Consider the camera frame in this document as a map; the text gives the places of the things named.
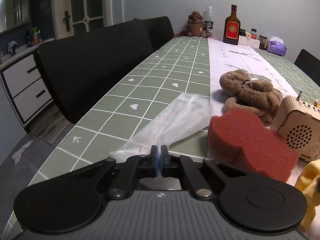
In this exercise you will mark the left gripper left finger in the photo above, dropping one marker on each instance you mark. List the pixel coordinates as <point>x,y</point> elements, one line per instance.
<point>154,160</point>

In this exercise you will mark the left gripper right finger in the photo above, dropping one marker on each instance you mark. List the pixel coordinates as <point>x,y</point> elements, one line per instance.
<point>166,167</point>

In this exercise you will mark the white mesh fabric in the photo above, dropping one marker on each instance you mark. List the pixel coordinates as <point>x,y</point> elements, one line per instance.
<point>185,116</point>

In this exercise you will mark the red heart sponge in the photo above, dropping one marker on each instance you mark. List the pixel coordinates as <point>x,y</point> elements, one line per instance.
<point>241,138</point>

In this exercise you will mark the black chair near left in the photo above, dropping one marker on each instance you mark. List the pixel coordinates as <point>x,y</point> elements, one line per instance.
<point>79,70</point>

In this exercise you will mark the brown fuzzy towel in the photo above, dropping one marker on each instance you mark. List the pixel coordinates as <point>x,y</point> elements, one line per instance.
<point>256,96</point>

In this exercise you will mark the white table runner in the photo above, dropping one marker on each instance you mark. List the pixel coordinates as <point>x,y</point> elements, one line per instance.
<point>226,58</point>

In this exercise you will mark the paper scrap on floor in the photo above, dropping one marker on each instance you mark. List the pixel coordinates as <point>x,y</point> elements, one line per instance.
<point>17,155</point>

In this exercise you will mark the wooden speaker box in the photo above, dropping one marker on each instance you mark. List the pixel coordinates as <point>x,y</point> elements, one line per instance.
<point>297,121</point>

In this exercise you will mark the brown bear figure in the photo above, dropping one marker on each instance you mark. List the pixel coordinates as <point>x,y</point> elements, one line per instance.
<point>195,25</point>

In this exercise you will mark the yellow zigzag-edge cloth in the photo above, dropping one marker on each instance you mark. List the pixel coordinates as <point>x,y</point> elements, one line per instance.
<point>308,184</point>

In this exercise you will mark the small white box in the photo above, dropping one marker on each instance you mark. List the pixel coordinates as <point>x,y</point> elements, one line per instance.
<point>245,41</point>

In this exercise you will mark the clear plastic water bottle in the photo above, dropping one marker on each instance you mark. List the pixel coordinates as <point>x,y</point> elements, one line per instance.
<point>208,20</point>

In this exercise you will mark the white drawer cabinet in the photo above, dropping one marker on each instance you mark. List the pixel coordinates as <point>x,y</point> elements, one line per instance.
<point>24,86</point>

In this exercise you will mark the brown liquor bottle red label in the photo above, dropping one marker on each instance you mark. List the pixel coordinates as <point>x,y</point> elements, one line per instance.
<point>232,27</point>

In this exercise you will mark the dark small jar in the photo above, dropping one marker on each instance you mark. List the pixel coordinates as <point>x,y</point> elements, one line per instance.
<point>263,42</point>

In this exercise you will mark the small red-label bottle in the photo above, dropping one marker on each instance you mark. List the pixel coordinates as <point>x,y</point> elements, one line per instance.
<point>253,33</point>

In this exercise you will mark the purple tissue box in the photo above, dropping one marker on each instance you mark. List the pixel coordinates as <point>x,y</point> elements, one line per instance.
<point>276,45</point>

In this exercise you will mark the spray bottle on counter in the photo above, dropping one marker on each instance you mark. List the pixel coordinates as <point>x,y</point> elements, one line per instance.
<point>37,39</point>

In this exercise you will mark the glass panel door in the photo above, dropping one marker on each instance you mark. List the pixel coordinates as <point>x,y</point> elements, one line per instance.
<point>75,17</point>

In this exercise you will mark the black chair right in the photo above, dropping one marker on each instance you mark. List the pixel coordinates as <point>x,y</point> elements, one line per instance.
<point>308,63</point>

